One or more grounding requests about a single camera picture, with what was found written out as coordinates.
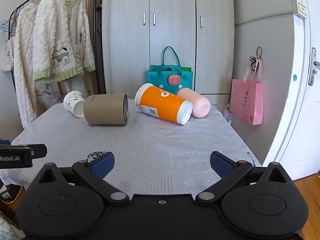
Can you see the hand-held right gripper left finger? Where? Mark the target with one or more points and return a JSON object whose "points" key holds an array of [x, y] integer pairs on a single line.
{"points": [[102, 166]]}

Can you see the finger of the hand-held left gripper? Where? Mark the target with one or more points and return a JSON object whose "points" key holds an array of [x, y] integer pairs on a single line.
{"points": [[40, 151]]}

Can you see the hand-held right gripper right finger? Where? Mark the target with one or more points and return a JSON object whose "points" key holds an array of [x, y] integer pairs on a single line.
{"points": [[221, 165]]}

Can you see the tan metal-lined cup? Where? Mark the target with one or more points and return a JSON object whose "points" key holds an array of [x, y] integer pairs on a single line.
{"points": [[105, 108]]}

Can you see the white paper cup green print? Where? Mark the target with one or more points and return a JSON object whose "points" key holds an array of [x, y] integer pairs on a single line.
{"points": [[72, 102]]}

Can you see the pink cup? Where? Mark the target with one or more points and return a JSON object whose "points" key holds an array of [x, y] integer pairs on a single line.
{"points": [[198, 103]]}

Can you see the orange cup white lid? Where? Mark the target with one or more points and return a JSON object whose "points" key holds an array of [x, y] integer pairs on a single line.
{"points": [[162, 103]]}

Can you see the yellow and black container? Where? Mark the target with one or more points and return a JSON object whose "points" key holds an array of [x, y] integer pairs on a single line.
{"points": [[12, 195]]}

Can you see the clear plastic bag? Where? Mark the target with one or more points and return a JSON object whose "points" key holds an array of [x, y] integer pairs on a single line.
{"points": [[228, 113]]}

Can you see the grey patterned tablecloth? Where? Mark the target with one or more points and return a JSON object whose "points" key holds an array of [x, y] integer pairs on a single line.
{"points": [[155, 150]]}

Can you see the white printed garment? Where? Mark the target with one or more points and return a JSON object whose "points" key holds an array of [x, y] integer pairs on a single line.
{"points": [[52, 91]]}

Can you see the pink paper gift bag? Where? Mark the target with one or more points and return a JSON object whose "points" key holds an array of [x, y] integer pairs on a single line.
{"points": [[246, 102]]}

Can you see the white fluffy robe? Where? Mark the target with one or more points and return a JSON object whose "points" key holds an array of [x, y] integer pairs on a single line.
{"points": [[23, 62]]}

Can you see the white door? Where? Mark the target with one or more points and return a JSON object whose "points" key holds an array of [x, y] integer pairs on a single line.
{"points": [[297, 100]]}

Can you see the white canvas tote bag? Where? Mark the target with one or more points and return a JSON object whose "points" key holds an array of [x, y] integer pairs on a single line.
{"points": [[7, 56]]}

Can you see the teal felt tote bag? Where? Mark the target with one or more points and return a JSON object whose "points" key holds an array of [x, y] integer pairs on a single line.
{"points": [[160, 77]]}

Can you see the white fluffy cardigan green trim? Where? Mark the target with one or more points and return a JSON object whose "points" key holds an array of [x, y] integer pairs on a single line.
{"points": [[62, 35]]}

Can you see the grey wooden wardrobe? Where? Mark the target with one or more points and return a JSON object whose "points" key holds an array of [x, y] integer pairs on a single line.
{"points": [[172, 42]]}

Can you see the dark tall frame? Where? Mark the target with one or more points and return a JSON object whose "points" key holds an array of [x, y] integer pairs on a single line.
{"points": [[98, 42]]}

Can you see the white wall switch box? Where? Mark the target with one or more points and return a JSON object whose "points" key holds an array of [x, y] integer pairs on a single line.
{"points": [[299, 8]]}

